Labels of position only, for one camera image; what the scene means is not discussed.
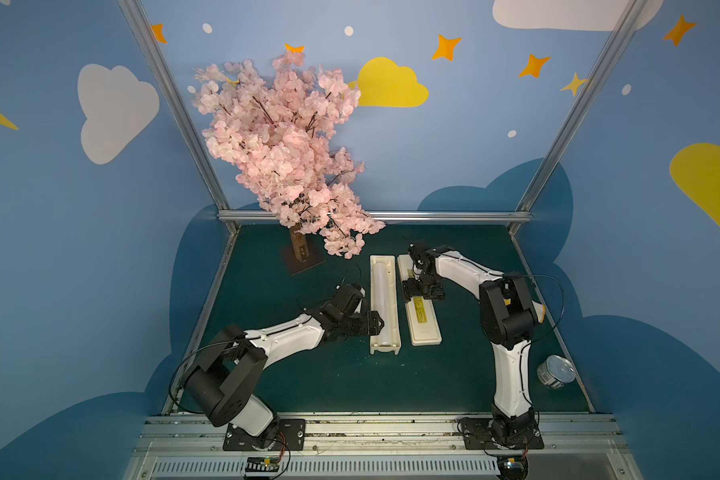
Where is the cream plastic wrap dispenser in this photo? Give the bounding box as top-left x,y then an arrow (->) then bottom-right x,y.
369,255 -> 442,355

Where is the white plastic wrap roll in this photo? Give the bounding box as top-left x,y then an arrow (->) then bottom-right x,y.
373,263 -> 394,349

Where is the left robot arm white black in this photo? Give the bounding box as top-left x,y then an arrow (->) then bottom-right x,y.
178,284 -> 384,449

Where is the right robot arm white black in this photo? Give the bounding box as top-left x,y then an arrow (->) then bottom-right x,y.
403,242 -> 541,445

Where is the yellow white work glove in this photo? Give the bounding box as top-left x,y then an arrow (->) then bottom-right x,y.
533,302 -> 546,322

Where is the silver tin can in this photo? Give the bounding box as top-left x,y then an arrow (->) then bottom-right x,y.
537,355 -> 576,390

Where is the small green circuit board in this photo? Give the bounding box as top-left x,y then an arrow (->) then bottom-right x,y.
242,456 -> 281,479

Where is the pink cherry blossom tree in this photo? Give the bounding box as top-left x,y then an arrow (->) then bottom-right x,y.
192,49 -> 385,259

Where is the aluminium frame back bar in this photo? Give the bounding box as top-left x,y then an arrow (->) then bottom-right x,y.
216,209 -> 532,225

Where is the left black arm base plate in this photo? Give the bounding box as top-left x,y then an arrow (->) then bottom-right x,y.
222,417 -> 306,451

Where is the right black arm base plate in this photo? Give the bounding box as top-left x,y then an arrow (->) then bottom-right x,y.
457,415 -> 545,450

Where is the aluminium front rail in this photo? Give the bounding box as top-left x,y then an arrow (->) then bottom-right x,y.
124,412 -> 642,479

